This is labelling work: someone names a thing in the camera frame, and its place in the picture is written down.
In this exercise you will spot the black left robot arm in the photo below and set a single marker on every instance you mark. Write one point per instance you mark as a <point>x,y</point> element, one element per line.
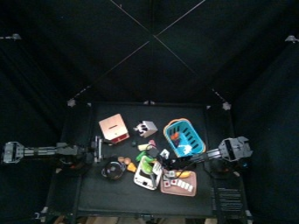
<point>43,151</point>

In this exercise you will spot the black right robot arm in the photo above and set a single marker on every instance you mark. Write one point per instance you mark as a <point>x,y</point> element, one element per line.
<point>229,150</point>

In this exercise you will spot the blue basket with orange rim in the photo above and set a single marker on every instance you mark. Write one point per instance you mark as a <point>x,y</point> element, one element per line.
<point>193,137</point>

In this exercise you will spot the white card with black mark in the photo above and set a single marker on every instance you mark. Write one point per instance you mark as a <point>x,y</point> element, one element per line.
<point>164,153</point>

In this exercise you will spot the brown toy egg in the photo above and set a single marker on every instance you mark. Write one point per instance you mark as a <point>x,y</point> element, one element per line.
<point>127,160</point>
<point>120,159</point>

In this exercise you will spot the black round toy pot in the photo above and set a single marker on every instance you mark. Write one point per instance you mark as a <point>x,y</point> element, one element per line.
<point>113,170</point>

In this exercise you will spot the black square toy block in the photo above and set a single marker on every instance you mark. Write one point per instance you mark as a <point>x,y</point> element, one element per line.
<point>152,152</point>

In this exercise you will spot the pink box with red side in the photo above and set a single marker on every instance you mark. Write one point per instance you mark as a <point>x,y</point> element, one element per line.
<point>113,128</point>

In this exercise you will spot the white toy item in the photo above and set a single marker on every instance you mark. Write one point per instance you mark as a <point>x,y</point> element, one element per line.
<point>185,149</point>

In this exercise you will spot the green toy vegetable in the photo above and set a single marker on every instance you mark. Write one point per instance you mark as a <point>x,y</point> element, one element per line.
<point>145,166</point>

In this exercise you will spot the pink toy cash register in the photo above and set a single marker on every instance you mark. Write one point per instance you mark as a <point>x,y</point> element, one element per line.
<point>179,186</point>

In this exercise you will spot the white toy tray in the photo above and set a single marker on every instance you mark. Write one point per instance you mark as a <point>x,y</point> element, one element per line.
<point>144,180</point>

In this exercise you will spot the pink toy piece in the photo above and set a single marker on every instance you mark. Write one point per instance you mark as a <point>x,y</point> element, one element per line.
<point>152,143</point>

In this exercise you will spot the orange cheese wedge toy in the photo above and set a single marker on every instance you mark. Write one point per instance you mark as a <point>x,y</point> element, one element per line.
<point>132,167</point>

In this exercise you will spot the yellow toy piece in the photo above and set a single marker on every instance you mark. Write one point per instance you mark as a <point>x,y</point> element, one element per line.
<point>143,147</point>

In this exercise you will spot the small black toy piece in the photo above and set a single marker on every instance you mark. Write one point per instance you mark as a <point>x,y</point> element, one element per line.
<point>133,143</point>

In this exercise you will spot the orange red toy food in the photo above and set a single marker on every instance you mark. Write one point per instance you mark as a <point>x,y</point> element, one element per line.
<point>175,136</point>

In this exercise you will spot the cow print milk carton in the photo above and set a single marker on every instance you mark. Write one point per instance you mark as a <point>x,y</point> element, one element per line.
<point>145,128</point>

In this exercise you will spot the grey frame corner bracket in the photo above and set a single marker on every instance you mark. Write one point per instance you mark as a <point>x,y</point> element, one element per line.
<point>291,38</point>
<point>13,36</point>
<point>225,106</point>
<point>71,102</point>

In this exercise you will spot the grey frame middle bracket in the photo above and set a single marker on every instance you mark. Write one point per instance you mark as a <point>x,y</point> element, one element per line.
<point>148,102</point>

